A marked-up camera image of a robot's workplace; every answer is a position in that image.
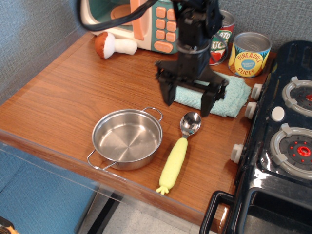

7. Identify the pineapple slices can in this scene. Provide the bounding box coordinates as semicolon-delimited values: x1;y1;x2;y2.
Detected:
228;32;272;78

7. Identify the stainless steel pan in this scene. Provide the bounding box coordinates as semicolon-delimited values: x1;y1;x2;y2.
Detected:
87;107;163;171

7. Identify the white stove knob top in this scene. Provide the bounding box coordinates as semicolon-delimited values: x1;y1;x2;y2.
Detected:
251;83;263;100

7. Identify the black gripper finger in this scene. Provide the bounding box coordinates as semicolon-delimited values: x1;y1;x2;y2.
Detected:
200;89;219;117
158;79;179;106

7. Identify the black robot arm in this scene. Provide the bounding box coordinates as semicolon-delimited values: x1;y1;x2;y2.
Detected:
156;0;229;117

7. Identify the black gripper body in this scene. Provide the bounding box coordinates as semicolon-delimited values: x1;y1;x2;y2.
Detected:
155;48;229;100

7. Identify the clear acrylic table guard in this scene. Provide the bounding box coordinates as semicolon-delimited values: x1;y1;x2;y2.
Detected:
0;143;199;234

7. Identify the white stove knob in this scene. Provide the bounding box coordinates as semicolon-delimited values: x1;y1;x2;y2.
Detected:
230;144;244;164
251;83;263;100
245;102;257;119

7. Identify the spoon with yellow handle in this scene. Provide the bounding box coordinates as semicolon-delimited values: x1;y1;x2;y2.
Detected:
156;112;201;195

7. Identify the white stove knob middle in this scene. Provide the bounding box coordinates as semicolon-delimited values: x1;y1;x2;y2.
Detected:
245;102;257;119

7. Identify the black toy stove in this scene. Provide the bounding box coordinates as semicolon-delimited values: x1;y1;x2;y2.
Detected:
200;40;312;234

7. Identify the toy microwave teal and cream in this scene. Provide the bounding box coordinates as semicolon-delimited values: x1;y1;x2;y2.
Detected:
80;0;178;54

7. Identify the white stove knob bottom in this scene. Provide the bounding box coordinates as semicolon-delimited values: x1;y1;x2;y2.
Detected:
230;144;244;164

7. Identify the black braided cable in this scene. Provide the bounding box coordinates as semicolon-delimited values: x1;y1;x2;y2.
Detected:
77;0;159;32

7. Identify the tomato sauce can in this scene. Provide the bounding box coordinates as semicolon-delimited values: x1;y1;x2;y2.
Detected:
209;10;235;65

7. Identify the plush mushroom toy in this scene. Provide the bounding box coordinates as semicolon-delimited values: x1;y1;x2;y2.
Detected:
95;32;137;59

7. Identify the light blue towel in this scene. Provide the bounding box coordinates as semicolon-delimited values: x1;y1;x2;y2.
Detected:
175;72;251;117

